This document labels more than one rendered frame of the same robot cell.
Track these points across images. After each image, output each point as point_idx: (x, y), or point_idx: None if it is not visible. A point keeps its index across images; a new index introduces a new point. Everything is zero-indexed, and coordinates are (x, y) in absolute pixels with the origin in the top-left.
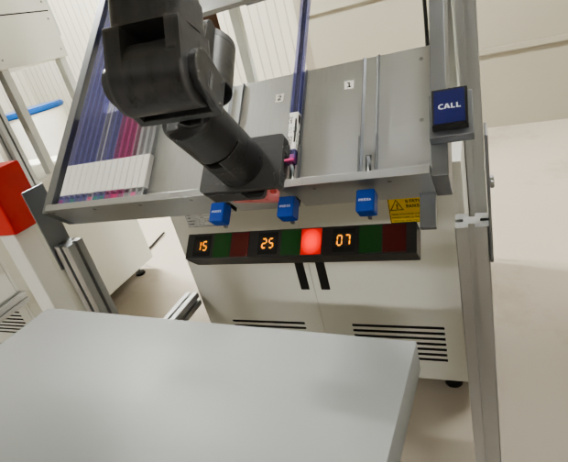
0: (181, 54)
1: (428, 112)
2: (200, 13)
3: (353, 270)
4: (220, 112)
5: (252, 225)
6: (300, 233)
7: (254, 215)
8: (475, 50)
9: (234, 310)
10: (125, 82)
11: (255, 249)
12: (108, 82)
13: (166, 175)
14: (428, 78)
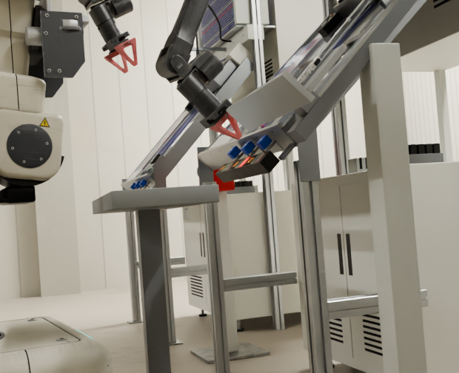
0: (167, 55)
1: None
2: (189, 46)
3: (363, 257)
4: (181, 77)
5: (323, 212)
6: (245, 158)
7: (323, 204)
8: None
9: None
10: (158, 64)
11: (231, 167)
12: (155, 64)
13: None
14: None
